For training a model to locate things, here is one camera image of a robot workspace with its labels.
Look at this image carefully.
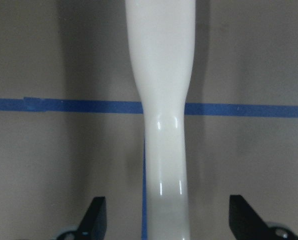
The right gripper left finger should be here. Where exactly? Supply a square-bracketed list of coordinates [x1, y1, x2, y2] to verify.
[55, 196, 106, 240]

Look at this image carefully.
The beige hand brush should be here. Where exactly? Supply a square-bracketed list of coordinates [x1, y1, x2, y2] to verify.
[125, 0, 196, 240]

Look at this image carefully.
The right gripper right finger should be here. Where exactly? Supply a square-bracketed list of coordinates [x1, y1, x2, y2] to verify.
[229, 195, 298, 240]

